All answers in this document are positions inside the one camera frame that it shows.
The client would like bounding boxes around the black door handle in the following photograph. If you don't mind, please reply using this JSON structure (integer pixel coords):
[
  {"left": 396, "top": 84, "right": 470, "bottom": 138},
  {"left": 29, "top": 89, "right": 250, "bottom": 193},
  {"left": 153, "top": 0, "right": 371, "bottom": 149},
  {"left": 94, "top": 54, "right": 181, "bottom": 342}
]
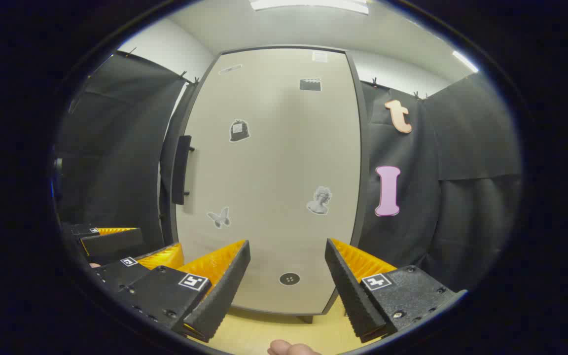
[{"left": 172, "top": 135, "right": 195, "bottom": 206}]

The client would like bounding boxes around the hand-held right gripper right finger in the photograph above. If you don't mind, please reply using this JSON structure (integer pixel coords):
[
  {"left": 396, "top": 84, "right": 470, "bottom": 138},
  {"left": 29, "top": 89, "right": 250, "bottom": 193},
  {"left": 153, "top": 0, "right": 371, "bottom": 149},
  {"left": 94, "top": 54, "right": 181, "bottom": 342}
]
[{"left": 324, "top": 238, "right": 467, "bottom": 344}]

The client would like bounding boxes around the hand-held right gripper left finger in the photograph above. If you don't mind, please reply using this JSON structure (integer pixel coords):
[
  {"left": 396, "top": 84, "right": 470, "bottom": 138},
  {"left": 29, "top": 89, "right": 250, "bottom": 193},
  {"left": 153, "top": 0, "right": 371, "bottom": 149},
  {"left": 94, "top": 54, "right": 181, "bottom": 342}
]
[{"left": 115, "top": 240, "right": 251, "bottom": 343}]

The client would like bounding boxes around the black backdrop cloth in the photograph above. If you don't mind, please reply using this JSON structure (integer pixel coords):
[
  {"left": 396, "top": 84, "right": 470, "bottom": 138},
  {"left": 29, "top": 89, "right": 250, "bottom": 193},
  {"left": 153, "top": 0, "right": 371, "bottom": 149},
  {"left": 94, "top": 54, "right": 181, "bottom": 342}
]
[{"left": 55, "top": 49, "right": 524, "bottom": 296}]

